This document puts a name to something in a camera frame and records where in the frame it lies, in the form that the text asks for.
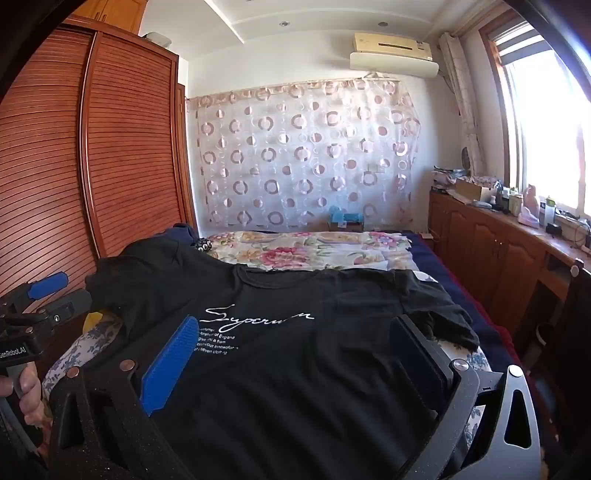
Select sheer circle-patterned curtain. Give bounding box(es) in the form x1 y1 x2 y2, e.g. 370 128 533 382
186 76 422 234

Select person's left hand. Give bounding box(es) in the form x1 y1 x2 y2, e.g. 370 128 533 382
0 361 54 430

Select navy folded garment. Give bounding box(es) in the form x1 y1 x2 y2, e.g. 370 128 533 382
168 224 204 247

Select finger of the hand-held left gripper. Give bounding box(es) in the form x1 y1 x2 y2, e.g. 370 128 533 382
34 289 94 334
4 271 70 311

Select open cardboard box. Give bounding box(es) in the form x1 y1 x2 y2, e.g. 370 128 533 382
455 178 492 201

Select pile of folded cloths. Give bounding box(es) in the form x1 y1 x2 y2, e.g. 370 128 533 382
431 167 467 190

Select white window curtain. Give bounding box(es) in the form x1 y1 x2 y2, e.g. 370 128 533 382
438 32 486 178

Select pink floral quilt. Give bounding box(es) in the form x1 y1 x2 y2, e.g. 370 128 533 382
205 230 414 273

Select wooden sideboard cabinet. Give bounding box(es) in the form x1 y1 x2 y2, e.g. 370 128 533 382
428 189 591 324

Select pink figurine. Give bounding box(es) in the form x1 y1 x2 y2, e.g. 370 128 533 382
518 185 541 227

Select black printed t-shirt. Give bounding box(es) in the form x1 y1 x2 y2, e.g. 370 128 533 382
84 240 481 480

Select cream air conditioner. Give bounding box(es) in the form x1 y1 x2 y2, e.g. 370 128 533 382
353 32 434 62

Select light blue plush toy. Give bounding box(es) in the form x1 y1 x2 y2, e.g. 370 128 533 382
329 206 365 227

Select blue floral white bedsheet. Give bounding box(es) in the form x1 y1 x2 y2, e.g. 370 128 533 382
41 314 492 462

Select wooden framed window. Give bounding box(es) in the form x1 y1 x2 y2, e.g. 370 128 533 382
480 18 591 217

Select wooden slatted wardrobe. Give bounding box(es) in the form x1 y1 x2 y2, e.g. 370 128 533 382
0 14 199 370

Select black trash bin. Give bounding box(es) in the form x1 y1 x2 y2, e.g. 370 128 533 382
536 323 561 365

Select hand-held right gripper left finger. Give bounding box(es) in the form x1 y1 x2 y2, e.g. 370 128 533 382
46 315 204 480

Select navy blanket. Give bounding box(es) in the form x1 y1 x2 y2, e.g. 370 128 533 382
406 233 513 365

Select wooden overhead cabinet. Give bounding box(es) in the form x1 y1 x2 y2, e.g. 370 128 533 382
78 0 148 35

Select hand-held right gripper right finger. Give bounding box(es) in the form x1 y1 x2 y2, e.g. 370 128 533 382
389 314 541 480

